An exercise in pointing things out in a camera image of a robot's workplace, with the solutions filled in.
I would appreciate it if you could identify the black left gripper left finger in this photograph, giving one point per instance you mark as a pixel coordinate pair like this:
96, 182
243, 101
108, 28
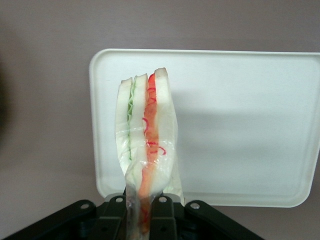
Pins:
113, 220

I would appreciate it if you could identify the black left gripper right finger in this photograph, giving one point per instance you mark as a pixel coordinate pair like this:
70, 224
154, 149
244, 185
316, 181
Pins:
162, 220

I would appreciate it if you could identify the triangle sandwich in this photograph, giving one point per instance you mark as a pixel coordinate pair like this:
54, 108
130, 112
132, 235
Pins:
160, 125

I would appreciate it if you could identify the cream plastic tray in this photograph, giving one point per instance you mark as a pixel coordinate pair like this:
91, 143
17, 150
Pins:
237, 125

